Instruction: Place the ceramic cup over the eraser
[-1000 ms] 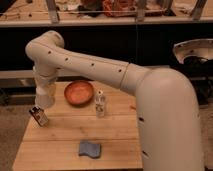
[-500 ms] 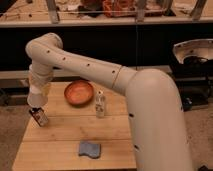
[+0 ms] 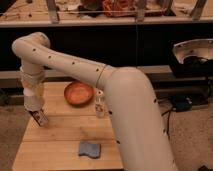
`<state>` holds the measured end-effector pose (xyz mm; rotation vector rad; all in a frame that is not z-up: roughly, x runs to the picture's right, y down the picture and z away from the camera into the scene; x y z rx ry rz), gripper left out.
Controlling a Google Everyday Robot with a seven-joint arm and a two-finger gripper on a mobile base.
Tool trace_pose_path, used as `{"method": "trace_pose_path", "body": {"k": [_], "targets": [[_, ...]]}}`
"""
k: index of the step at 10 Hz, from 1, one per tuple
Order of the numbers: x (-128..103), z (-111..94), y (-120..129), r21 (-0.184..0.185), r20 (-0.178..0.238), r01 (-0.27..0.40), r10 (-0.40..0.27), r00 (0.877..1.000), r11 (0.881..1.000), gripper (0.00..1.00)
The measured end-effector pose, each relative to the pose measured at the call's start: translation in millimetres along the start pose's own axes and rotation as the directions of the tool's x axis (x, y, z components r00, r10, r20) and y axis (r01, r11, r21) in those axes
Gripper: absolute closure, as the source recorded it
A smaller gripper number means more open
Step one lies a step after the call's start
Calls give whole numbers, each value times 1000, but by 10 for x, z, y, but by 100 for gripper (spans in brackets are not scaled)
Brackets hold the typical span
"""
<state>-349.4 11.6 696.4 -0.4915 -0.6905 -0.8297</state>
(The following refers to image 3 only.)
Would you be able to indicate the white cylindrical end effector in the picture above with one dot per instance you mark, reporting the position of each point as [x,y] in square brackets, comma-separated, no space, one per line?
[32,101]

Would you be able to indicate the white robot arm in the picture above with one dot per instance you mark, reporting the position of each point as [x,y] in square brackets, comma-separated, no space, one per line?
[130,98]

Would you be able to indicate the orange ceramic bowl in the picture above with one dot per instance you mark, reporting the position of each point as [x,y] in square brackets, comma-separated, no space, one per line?
[78,93]

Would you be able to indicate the blue eraser sponge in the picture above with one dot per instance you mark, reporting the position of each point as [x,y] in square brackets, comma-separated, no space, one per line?
[91,150]

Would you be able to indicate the small dark card box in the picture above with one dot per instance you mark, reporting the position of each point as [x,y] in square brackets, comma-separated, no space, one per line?
[39,117]

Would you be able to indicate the small clear glass bottle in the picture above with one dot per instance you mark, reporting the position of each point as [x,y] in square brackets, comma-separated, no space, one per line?
[100,104]

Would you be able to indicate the orange basket on shelf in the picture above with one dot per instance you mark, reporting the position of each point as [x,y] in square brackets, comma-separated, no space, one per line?
[118,8]

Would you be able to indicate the silver metal dome lamp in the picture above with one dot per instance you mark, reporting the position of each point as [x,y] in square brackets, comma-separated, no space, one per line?
[193,48]

